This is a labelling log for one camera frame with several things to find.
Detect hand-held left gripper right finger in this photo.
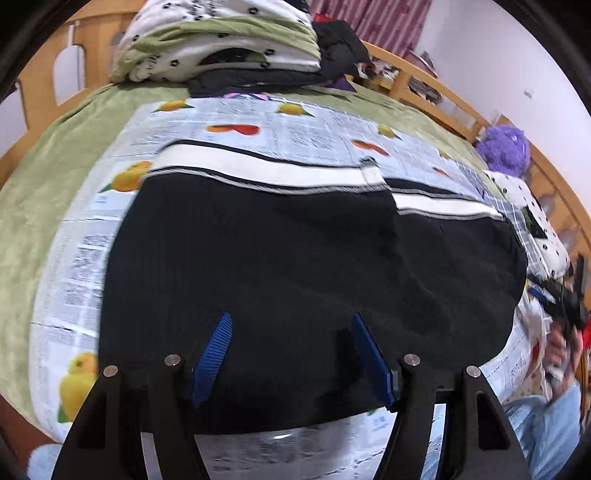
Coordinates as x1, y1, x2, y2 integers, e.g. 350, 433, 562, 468
351, 311, 532, 480

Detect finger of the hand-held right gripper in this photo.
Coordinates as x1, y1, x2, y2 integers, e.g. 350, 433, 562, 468
529, 287, 558, 309

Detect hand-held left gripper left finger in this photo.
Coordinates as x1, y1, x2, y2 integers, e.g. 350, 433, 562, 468
51, 311, 234, 480

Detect black pants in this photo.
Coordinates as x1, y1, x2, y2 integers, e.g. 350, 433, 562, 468
98, 138, 530, 437

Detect person's right hand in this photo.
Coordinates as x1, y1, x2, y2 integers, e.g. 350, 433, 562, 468
545, 322, 583, 385

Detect white floral pillow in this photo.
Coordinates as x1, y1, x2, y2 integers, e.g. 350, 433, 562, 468
485, 170, 574, 278

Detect grey checked cloth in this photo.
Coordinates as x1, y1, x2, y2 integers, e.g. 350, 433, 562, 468
455, 157, 542, 274

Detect purple plush toy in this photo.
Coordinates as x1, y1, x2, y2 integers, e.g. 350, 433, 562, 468
475, 124, 532, 176

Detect fruit-print plastic sheet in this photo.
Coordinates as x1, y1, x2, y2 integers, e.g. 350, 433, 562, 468
28, 92, 557, 480

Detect green blanket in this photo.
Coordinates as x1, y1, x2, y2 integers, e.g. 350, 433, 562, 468
0, 82, 491, 417

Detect pile of papers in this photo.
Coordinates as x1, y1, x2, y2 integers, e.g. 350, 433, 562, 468
407, 50, 445, 103

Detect black jacket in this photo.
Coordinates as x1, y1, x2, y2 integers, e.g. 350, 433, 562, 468
187, 21, 373, 99

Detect maroon striped curtain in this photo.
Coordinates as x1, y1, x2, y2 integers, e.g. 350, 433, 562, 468
308, 0, 433, 59

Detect folded white green floral quilt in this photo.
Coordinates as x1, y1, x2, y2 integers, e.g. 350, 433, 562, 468
111, 0, 324, 85

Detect wooden bed frame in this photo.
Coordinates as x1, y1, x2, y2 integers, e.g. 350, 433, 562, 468
0, 0, 591, 320

